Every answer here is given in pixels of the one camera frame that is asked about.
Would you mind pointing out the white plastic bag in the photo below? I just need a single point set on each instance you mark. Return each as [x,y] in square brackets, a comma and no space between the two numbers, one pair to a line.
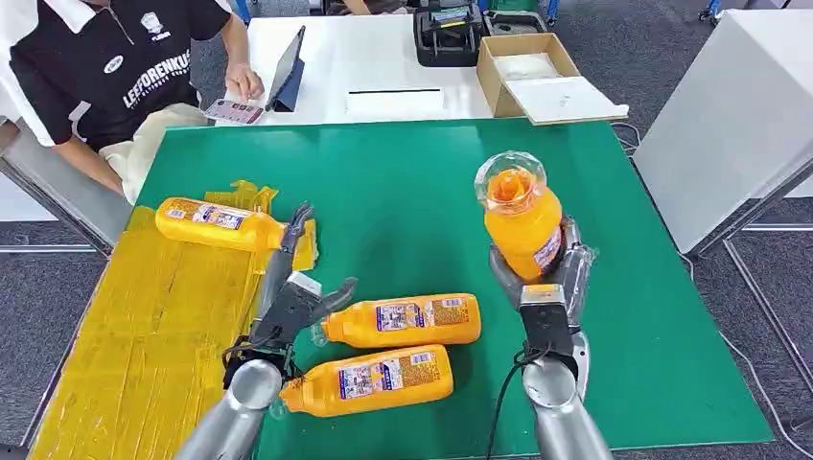
[527,66]

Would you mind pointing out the open cardboard box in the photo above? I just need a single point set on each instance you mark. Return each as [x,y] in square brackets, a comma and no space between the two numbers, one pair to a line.
[488,73]

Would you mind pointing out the clear plastic hand film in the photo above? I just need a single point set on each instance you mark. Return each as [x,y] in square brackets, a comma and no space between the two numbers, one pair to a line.
[581,273]

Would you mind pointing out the smartphone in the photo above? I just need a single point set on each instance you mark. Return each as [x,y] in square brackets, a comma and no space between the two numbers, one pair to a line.
[234,112]

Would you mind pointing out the tablet with dark cover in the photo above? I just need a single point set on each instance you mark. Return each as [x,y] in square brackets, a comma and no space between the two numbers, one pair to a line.
[286,70]

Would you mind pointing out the person's left hand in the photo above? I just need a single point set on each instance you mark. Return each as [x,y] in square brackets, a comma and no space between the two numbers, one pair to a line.
[244,81]

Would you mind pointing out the green table mat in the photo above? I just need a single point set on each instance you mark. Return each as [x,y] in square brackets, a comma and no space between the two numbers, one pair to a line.
[413,190]

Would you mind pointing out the black device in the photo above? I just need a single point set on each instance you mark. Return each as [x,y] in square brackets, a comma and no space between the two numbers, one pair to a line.
[448,44]

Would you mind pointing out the white side table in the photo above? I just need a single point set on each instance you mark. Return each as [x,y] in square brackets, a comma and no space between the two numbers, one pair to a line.
[718,127]

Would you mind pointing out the yellow sheet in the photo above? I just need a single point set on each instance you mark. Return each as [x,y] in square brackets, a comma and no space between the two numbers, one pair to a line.
[146,349]

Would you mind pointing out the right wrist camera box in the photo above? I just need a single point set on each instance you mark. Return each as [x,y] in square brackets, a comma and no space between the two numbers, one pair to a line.
[543,294]

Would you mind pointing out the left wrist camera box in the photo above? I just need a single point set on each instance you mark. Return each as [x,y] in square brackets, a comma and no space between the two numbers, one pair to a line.
[306,284]

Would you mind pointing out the grey table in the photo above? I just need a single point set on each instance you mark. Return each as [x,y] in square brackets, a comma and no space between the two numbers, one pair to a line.
[57,187]

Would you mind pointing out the white board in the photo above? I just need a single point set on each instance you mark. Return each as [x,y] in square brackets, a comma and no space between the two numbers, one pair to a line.
[559,98]

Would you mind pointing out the person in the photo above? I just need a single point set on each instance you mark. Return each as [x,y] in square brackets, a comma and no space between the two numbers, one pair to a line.
[365,6]
[95,70]

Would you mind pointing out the orange drink bottle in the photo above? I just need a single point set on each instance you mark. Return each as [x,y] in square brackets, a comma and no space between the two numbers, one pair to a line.
[521,235]
[406,320]
[375,381]
[209,222]

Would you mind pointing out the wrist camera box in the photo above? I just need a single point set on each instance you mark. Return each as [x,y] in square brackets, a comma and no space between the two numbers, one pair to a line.
[306,284]
[543,294]

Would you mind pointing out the grey case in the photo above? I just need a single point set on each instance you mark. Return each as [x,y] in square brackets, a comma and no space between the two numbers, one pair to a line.
[514,22]

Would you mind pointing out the green plastic crate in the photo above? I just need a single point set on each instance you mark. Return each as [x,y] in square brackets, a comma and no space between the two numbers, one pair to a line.
[514,5]

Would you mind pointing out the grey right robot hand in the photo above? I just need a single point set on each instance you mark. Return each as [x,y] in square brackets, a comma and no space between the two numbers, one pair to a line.
[571,279]

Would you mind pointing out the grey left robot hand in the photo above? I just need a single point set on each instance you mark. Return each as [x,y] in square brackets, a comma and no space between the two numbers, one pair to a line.
[279,286]

